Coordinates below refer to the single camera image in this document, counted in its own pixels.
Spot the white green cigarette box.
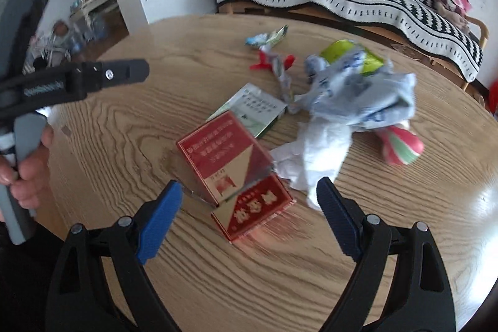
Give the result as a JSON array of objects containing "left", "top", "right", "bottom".
[{"left": 205, "top": 83, "right": 289, "bottom": 140}]

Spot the white low bench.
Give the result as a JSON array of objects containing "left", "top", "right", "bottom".
[{"left": 70, "top": 0, "right": 119, "bottom": 25}]

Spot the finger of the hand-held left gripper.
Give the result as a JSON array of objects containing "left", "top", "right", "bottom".
[{"left": 91, "top": 59, "right": 150, "bottom": 84}]

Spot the crumpled blue white plastic wrapper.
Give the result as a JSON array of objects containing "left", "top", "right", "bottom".
[{"left": 288, "top": 44, "right": 418, "bottom": 132}]

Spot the red cigarette box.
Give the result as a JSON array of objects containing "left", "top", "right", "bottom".
[{"left": 176, "top": 111, "right": 297, "bottom": 244}]

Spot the red bag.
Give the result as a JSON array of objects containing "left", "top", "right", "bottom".
[{"left": 486, "top": 79, "right": 498, "bottom": 115}]

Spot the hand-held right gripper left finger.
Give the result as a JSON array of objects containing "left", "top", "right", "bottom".
[{"left": 46, "top": 180, "right": 183, "bottom": 332}]

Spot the green white blue snack wrapper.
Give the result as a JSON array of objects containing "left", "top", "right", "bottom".
[{"left": 244, "top": 25, "right": 289, "bottom": 48}]

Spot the red green striped wrapper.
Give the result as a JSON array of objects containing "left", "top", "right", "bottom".
[{"left": 379, "top": 124, "right": 425, "bottom": 167}]

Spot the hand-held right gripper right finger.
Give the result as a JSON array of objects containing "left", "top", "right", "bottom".
[{"left": 316, "top": 176, "right": 456, "bottom": 332}]

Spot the crumpled white tissue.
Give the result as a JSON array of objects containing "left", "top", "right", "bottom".
[{"left": 270, "top": 118, "right": 355, "bottom": 211}]

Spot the person's left hand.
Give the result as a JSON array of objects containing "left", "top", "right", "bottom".
[{"left": 0, "top": 125, "right": 54, "bottom": 222}]

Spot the green snack packet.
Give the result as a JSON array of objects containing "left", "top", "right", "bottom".
[{"left": 319, "top": 40, "right": 386, "bottom": 78}]

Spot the twisted red white wrapper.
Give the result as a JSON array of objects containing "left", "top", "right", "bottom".
[{"left": 249, "top": 46, "right": 296, "bottom": 103}]

